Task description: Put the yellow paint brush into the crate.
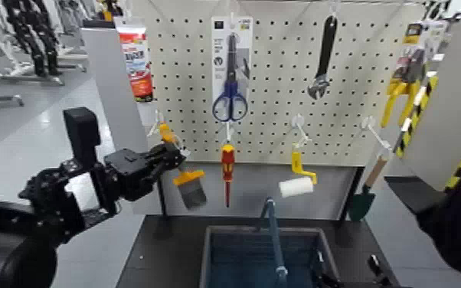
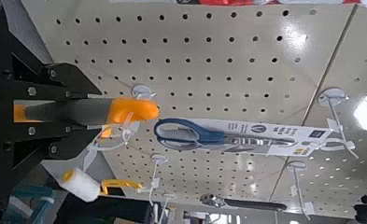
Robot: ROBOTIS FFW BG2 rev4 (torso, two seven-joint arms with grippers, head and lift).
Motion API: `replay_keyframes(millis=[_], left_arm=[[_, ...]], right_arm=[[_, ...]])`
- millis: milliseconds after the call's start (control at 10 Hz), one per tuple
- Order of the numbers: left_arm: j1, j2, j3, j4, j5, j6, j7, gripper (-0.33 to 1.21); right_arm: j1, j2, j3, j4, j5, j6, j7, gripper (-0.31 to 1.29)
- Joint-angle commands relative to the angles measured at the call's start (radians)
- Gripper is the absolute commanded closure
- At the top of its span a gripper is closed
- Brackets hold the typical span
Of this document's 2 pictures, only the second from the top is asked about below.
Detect white pegboard hook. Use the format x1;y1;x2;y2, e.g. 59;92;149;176
157;192;179;224
131;84;158;101
286;161;316;221
317;87;360;161
147;153;170;208

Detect blue grey plastic crate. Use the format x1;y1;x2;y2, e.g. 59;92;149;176
2;185;59;224

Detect grey display stand panel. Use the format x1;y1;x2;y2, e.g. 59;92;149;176
2;0;117;191

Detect white plastic tie loop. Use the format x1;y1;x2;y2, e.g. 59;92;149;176
82;112;141;172

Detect cream perforated pegboard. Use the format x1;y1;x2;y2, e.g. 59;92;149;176
21;0;367;220

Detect blue scissors on package card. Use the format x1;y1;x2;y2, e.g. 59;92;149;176
153;117;333;158

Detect adjustable wrench black handle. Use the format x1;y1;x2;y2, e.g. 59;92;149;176
199;192;289;213

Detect white paint roller yellow handle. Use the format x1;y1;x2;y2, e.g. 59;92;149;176
59;167;146;203

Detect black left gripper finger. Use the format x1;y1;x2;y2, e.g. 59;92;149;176
11;123;102;172
11;51;104;101

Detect yellow grey paint brush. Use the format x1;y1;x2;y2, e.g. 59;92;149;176
13;96;161;126

